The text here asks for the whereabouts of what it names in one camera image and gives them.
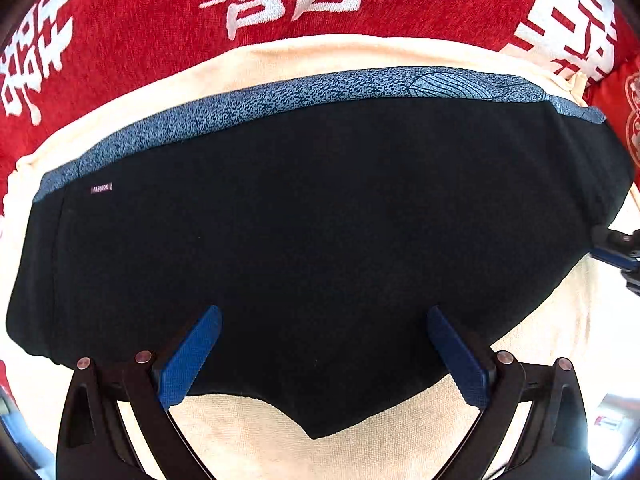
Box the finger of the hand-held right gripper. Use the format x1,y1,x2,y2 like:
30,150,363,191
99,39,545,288
590,226,640,273

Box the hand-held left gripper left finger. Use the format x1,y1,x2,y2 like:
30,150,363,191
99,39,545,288
56,304,224,480

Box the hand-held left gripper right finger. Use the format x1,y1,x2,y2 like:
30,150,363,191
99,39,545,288
426,305,591,480

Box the black pants with blue waistband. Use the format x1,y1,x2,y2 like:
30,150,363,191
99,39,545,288
5,66,635,440

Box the red printed blanket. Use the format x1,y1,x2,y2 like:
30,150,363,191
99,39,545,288
0,0,640,411

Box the cream towel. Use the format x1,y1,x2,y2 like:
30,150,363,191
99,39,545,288
0,33,640,480

